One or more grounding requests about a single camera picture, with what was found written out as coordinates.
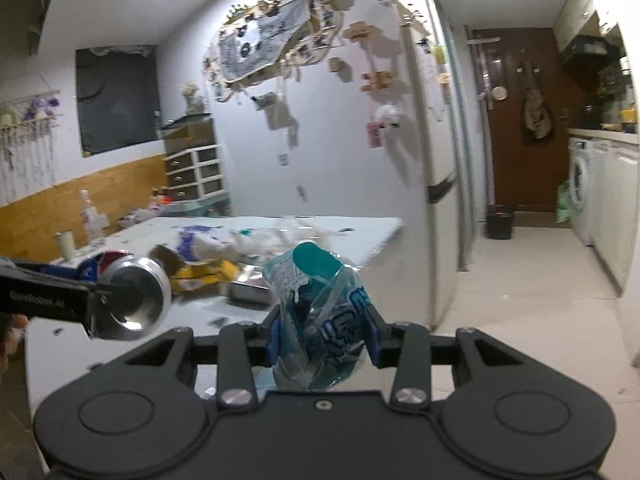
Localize black range hood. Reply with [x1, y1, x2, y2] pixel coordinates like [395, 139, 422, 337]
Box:
[560, 35, 626, 86]

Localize brown wooden door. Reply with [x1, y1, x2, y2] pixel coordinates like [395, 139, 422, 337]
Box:
[467, 27, 573, 213]

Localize white washing machine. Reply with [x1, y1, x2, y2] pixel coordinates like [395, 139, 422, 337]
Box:
[567, 137, 596, 246]

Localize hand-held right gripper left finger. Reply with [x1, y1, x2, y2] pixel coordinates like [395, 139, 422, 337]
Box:
[125, 306, 281, 407]

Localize crushed soda can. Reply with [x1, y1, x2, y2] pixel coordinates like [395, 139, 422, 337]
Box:
[75, 251, 173, 342]

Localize wall hanging with photos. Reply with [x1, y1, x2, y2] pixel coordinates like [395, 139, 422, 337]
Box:
[202, 0, 353, 106]

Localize crushed clear plastic bottle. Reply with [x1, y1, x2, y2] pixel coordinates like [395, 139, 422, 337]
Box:
[262, 241, 373, 392]

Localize person's left hand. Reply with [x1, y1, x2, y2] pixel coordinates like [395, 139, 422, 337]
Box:
[0, 312, 28, 373]

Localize white kitchen base cabinets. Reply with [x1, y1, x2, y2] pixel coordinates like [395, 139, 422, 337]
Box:
[590, 137, 640, 296]

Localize white plush toy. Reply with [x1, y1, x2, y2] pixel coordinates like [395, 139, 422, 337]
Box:
[375, 104, 403, 128]

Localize brown paper wrapper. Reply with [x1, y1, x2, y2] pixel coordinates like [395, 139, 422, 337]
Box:
[150, 244, 183, 273]

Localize blue white plastic bag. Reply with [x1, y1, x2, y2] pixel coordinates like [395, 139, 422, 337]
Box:
[175, 225, 226, 263]

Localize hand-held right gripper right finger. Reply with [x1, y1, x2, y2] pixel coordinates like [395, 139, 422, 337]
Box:
[367, 306, 526, 407]

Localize white cup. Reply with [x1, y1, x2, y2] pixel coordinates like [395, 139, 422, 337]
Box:
[56, 230, 76, 261]

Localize black bin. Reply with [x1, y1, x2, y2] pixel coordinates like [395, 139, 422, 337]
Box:
[486, 205, 516, 240]

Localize metal tray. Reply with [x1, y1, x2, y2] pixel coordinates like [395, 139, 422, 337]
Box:
[222, 260, 281, 306]

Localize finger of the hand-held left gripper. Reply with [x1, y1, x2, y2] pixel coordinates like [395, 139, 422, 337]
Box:
[84, 282, 133, 340]
[0, 257, 98, 288]

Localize white refrigerator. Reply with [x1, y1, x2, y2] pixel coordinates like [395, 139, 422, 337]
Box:
[382, 0, 476, 331]

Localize hanging cloth bag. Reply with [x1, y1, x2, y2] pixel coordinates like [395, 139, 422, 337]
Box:
[520, 62, 555, 141]

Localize macrame wall shelf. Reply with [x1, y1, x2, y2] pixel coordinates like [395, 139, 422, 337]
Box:
[0, 90, 63, 171]

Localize dried flower vase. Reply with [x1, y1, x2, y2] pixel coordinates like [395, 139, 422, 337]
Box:
[181, 80, 207, 116]

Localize black wall board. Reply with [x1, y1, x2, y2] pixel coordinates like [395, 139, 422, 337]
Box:
[75, 45, 162, 157]

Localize cardboard box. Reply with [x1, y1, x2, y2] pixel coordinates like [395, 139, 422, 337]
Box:
[161, 115, 217, 155]

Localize green bag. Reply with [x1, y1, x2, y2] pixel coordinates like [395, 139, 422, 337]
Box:
[555, 180, 576, 223]

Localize white drawer cabinet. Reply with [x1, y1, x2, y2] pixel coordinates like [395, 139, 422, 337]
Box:
[164, 144, 224, 201]

